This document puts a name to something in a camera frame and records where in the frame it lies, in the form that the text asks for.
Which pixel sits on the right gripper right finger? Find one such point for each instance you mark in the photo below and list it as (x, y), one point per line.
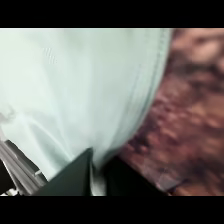
(130, 180)

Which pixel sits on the silver frame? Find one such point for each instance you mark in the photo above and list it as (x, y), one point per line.
(18, 170)

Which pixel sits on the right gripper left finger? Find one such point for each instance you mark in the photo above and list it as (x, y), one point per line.
(71, 178)

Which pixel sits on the pale green shirt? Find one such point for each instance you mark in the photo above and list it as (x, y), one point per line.
(76, 86)

